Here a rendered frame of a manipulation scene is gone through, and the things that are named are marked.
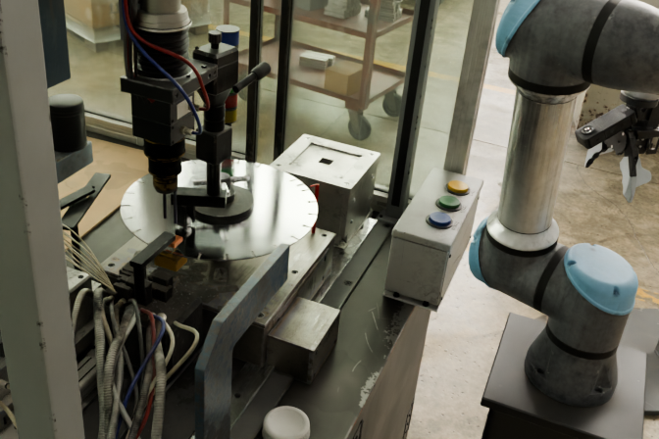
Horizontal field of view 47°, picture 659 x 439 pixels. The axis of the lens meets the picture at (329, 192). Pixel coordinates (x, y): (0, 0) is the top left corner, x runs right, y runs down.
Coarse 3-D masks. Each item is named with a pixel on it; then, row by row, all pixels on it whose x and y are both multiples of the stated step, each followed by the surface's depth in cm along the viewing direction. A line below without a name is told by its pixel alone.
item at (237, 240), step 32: (128, 192) 129; (256, 192) 133; (288, 192) 134; (128, 224) 120; (160, 224) 121; (192, 224) 122; (224, 224) 123; (256, 224) 124; (288, 224) 124; (192, 256) 114; (224, 256) 115; (256, 256) 116
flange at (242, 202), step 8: (232, 184) 133; (232, 192) 127; (240, 192) 130; (248, 192) 131; (232, 200) 127; (240, 200) 128; (248, 200) 128; (200, 208) 125; (208, 208) 125; (216, 208) 125; (224, 208) 125; (232, 208) 125; (240, 208) 126; (248, 208) 126; (200, 216) 124; (208, 216) 123; (216, 216) 123; (224, 216) 123; (232, 216) 124; (240, 216) 125
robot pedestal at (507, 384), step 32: (512, 320) 140; (512, 352) 132; (640, 352) 135; (512, 384) 125; (640, 384) 128; (512, 416) 123; (544, 416) 119; (576, 416) 120; (608, 416) 121; (640, 416) 121
